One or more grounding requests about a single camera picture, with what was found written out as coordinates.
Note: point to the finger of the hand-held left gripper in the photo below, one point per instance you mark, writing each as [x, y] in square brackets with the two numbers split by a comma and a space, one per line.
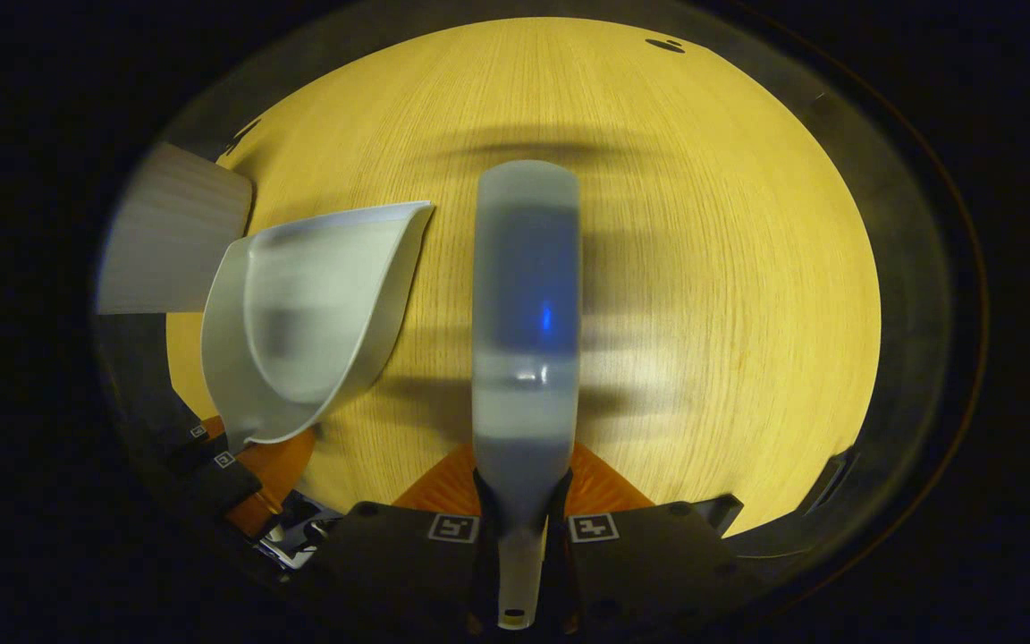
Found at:
[278, 465]
[198, 443]

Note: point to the wooden desktop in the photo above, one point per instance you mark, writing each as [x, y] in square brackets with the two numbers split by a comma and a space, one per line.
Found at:
[703, 268]

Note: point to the small black desk object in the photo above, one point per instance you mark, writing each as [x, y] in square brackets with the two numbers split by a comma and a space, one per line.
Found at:
[663, 45]

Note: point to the white ribbed garbage bin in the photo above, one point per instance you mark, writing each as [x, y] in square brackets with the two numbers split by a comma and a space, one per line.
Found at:
[175, 233]

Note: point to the small white broom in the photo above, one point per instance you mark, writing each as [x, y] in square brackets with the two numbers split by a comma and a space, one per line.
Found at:
[524, 268]

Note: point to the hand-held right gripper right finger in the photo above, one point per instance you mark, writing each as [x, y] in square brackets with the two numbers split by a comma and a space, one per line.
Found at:
[649, 563]

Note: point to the white plastic dustpan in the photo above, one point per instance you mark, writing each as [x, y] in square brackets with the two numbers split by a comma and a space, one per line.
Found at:
[318, 304]

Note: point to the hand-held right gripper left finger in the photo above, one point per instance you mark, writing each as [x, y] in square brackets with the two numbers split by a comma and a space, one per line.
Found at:
[399, 559]

